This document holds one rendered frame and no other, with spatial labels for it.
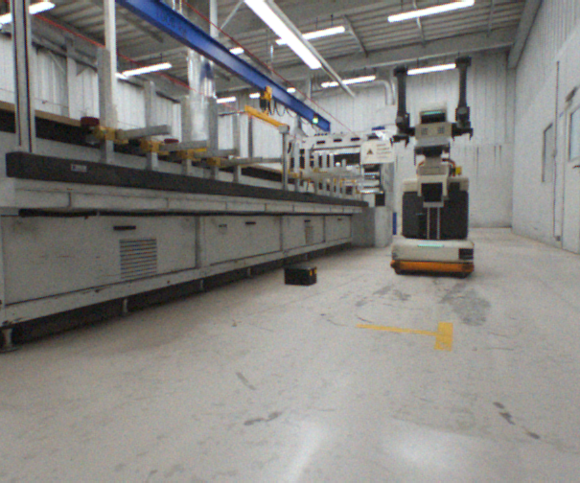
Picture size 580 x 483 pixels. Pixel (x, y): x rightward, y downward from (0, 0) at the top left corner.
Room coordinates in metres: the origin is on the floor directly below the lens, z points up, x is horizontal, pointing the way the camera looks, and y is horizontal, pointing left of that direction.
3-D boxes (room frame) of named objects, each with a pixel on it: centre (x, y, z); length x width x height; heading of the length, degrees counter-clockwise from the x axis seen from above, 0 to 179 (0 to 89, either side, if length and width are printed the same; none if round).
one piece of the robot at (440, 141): (3.09, -1.14, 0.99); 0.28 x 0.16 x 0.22; 66
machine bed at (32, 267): (3.80, 0.33, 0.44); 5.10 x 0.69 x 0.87; 156
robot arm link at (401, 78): (3.02, -0.88, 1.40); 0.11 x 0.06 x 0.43; 66
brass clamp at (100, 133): (1.60, 0.71, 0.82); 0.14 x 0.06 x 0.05; 156
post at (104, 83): (1.58, 0.72, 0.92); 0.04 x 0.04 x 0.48; 66
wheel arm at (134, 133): (1.58, 0.64, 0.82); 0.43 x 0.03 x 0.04; 66
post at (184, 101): (2.03, 0.52, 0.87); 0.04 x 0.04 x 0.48; 66
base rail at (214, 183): (3.58, -0.16, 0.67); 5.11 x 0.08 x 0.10; 156
